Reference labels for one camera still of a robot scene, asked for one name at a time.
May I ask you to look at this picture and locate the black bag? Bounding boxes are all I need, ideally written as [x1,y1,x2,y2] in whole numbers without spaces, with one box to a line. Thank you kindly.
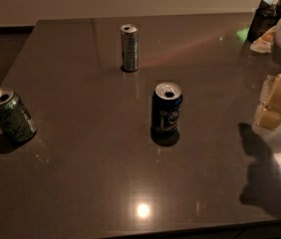
[247,0,281,42]

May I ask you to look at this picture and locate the white snack packet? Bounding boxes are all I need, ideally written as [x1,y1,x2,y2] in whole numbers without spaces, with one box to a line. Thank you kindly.
[250,27,276,54]

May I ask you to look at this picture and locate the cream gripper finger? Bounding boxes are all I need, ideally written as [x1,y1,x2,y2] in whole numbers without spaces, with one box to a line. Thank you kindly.
[254,105,281,130]

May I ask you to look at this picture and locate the tall silver can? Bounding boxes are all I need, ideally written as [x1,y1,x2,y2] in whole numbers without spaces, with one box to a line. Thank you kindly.
[121,24,140,72]

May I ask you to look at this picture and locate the blue pepsi can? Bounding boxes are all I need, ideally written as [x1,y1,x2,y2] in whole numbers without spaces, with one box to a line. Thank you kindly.
[151,82,182,134]

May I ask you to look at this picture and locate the green soda can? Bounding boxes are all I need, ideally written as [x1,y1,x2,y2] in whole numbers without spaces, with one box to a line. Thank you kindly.
[0,88,36,142]

